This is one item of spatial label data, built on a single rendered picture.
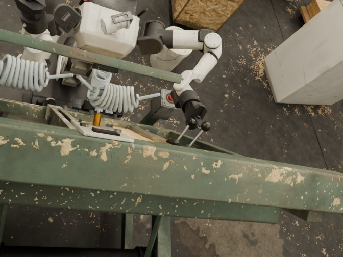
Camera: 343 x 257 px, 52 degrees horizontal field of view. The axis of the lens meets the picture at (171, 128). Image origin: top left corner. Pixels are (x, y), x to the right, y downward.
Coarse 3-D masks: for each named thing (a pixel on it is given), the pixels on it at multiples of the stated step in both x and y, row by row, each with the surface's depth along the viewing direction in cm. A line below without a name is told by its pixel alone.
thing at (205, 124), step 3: (204, 123) 131; (207, 123) 131; (201, 126) 132; (204, 126) 131; (207, 126) 130; (210, 126) 132; (204, 129) 131; (207, 129) 131; (201, 132) 131; (198, 135) 131; (195, 138) 131; (192, 141) 131; (189, 144) 131; (192, 144) 131
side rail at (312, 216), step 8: (176, 136) 193; (184, 136) 184; (184, 144) 182; (200, 144) 167; (208, 144) 163; (224, 152) 148; (232, 152) 148; (304, 216) 104; (312, 216) 103; (320, 216) 105
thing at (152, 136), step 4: (132, 128) 187; (136, 128) 181; (140, 128) 184; (136, 132) 180; (140, 132) 174; (144, 132) 169; (148, 132) 173; (144, 136) 168; (148, 136) 164; (152, 136) 159; (156, 136) 160; (152, 140) 158; (156, 140) 154; (160, 140) 150; (164, 140) 150
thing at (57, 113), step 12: (96, 72) 78; (108, 72) 77; (96, 84) 78; (48, 108) 165; (60, 108) 164; (48, 120) 156; (60, 120) 117; (72, 120) 81; (96, 120) 79; (84, 132) 66; (120, 132) 77
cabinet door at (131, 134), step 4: (100, 124) 183; (120, 128) 185; (124, 128) 188; (124, 132) 173; (128, 132) 174; (132, 132) 178; (132, 136) 162; (136, 136) 163; (140, 136) 167; (148, 140) 156
